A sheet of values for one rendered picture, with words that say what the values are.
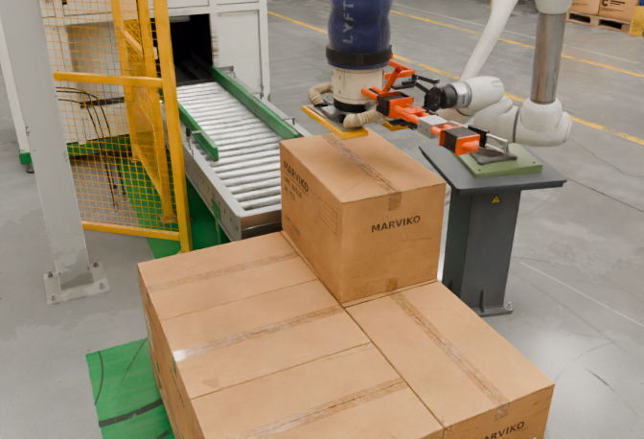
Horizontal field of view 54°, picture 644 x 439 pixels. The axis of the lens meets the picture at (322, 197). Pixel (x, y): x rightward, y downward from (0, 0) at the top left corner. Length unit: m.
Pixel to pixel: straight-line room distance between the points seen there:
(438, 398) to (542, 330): 1.33
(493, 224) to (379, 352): 1.11
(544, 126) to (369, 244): 0.97
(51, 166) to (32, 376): 0.94
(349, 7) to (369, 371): 1.14
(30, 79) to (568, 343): 2.67
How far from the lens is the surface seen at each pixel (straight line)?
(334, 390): 1.91
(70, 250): 3.38
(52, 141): 3.14
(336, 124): 2.17
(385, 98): 2.05
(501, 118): 2.77
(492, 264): 3.07
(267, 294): 2.29
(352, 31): 2.12
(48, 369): 3.03
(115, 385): 2.85
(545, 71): 2.67
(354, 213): 2.07
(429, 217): 2.24
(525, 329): 3.16
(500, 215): 2.95
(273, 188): 3.04
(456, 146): 1.73
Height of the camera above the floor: 1.86
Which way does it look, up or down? 26 degrees down
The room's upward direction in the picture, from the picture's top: straight up
